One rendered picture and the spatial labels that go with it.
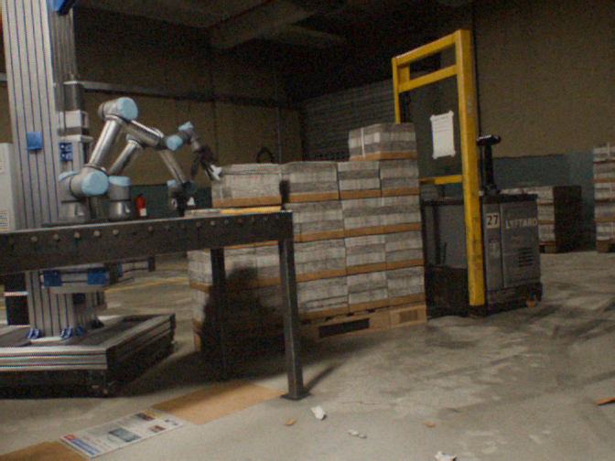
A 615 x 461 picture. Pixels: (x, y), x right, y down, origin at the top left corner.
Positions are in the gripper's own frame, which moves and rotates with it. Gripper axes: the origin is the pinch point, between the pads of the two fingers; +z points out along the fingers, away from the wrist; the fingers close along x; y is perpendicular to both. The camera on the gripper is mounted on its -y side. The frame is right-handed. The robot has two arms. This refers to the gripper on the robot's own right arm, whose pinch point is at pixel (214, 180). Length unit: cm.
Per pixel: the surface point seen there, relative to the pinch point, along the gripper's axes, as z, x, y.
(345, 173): 38, -18, 66
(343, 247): 73, -20, 40
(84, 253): -19, -127, -89
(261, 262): 50, -19, -8
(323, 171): 29, -19, 54
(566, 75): 188, 273, 626
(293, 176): 21.0, -15.6, 36.9
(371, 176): 48, -19, 81
